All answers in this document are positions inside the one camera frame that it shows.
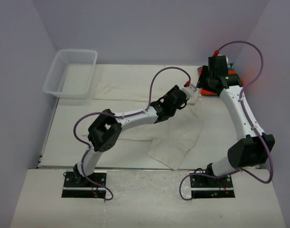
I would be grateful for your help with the folded blue t shirt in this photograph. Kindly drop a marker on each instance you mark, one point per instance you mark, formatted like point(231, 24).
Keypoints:
point(231, 71)

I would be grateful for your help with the white plastic basket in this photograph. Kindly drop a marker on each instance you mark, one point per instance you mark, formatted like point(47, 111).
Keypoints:
point(71, 74)

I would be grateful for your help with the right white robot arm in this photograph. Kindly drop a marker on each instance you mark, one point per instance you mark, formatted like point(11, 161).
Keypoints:
point(253, 145)

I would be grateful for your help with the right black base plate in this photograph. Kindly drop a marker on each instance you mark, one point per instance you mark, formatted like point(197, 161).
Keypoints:
point(210, 188)

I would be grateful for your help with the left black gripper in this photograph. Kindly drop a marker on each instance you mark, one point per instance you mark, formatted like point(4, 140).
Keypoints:
point(165, 97)

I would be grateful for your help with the folded orange t shirt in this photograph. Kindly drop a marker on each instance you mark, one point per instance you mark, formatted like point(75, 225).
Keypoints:
point(218, 85)

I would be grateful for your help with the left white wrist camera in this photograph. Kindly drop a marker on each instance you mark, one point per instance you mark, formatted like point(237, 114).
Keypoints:
point(189, 91)

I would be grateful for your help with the white t shirt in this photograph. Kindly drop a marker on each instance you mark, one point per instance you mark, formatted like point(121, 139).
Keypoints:
point(172, 139)

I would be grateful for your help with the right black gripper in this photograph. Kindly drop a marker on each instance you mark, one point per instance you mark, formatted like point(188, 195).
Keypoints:
point(201, 82)

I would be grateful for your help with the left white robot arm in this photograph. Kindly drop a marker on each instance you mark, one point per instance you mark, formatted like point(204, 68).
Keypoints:
point(104, 132)

